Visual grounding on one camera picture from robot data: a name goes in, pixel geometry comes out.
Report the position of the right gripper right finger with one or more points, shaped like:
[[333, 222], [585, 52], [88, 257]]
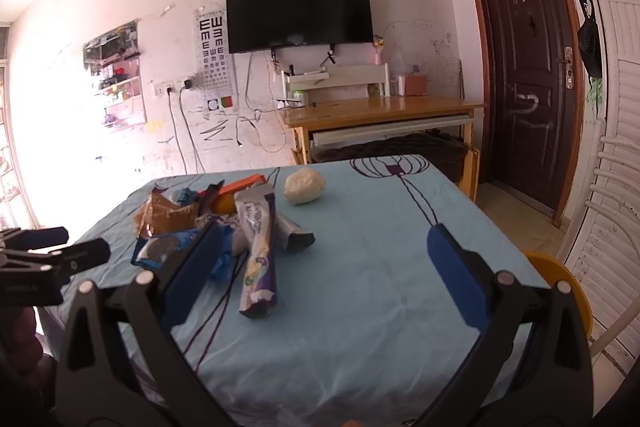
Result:
[[530, 364]]

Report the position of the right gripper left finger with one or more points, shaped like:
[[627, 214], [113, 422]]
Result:
[[96, 384]]

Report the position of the brown snack bag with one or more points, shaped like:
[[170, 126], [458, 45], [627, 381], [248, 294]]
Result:
[[159, 216]]

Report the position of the long white purple wrapper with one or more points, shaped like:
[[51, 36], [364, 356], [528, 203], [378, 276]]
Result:
[[257, 212]]

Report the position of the orange box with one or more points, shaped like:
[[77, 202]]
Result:
[[224, 202]]

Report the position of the silver grey wrapper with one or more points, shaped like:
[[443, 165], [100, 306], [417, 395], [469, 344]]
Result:
[[290, 236]]

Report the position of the orange trash bin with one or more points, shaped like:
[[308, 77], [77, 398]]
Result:
[[554, 272]]

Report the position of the white louvered screen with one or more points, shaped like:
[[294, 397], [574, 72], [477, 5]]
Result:
[[601, 246]]

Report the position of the light blue patterned tablecloth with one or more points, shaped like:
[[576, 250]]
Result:
[[364, 328]]

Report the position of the dark tufted bench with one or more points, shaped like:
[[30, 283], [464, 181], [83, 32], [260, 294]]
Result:
[[445, 151]]

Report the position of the eye chart poster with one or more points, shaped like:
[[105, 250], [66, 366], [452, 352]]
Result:
[[215, 72]]

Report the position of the dark brown door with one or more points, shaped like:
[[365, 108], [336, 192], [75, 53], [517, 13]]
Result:
[[533, 91]]

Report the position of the wooden desk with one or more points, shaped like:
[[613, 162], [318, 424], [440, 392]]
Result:
[[349, 122]]

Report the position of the pink tissue box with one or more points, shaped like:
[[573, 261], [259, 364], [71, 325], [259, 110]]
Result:
[[415, 85]]

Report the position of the black hanging bag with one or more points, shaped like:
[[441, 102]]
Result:
[[589, 47]]

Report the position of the wall photo board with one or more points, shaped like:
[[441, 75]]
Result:
[[113, 62]]

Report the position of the black wall television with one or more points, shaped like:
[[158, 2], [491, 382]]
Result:
[[255, 25]]

